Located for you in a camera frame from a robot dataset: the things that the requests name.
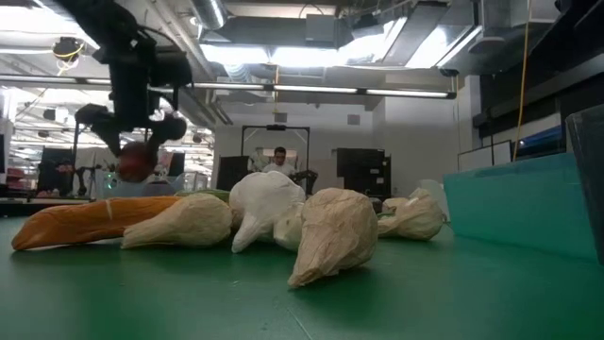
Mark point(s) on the grey translucent plastic bin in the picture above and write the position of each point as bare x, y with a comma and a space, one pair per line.
590, 189

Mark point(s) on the black cabinet with monitor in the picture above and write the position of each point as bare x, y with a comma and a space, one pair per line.
361, 170

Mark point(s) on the person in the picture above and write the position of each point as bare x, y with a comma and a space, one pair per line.
279, 163

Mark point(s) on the green table mat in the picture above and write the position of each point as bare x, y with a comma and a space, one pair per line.
141, 293

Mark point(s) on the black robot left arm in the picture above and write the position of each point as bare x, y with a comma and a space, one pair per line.
104, 19

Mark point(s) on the beige plush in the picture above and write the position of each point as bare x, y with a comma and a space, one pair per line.
189, 219

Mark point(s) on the round silver air duct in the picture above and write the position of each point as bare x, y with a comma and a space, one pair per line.
210, 11

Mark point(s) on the black security camera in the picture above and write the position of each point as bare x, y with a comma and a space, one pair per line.
448, 73

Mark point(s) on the white plastic bin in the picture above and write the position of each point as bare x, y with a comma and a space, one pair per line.
436, 189

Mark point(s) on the black background robot arm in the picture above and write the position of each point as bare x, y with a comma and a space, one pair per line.
304, 177

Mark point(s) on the long ceiling light strip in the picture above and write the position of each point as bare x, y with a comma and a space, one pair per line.
321, 89

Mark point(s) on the large white garlic bulb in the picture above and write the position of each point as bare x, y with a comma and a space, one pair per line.
264, 198

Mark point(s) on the thick purple eggplant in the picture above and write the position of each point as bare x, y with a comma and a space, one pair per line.
376, 205

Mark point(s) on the black monitor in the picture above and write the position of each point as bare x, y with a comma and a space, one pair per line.
54, 165
231, 172

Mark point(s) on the orange carrot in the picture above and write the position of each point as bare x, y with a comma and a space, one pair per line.
71, 222

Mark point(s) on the blue wall panel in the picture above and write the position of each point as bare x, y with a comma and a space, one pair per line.
542, 141

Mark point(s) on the black gantry frame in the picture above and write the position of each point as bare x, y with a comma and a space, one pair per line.
276, 127

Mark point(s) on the red object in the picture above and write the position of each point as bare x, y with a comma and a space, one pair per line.
136, 163

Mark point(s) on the whiteboard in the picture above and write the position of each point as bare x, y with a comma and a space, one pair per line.
481, 158

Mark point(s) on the grey rectangular air duct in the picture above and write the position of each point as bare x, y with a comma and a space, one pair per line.
264, 33

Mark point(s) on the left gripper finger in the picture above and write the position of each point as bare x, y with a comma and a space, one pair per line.
170, 128
99, 118

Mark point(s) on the short light green cucumber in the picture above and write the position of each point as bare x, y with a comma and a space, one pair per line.
207, 193

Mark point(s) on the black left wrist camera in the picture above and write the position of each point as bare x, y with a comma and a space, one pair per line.
172, 68

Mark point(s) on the teal plastic bin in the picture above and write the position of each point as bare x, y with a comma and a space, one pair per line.
519, 208

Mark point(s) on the black ceiling dome fixture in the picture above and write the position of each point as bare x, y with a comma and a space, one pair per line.
66, 48

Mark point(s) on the grey wall vent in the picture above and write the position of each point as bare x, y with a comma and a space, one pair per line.
280, 117
354, 119

